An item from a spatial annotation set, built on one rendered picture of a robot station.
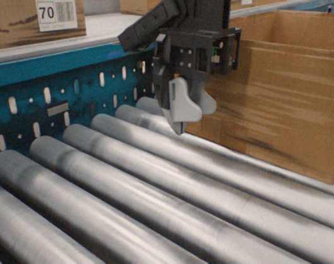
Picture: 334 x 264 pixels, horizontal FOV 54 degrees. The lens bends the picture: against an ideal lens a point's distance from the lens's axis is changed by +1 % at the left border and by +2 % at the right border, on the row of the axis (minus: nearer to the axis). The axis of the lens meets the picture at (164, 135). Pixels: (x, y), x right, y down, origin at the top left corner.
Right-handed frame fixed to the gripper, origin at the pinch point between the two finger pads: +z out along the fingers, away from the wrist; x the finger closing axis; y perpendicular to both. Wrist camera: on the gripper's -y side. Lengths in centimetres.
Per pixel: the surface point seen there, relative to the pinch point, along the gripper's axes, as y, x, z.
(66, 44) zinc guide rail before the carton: -23.4, -0.6, -8.8
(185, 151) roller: 0.0, 2.7, 5.5
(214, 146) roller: 2.1, 8.3, 6.3
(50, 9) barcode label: -28.8, 0.8, -14.1
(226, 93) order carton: 3.8, 7.6, -3.7
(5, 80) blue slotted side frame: -23.0, -12.6, -5.2
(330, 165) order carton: 19.8, 6.7, 2.5
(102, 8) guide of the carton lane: -61, 41, -10
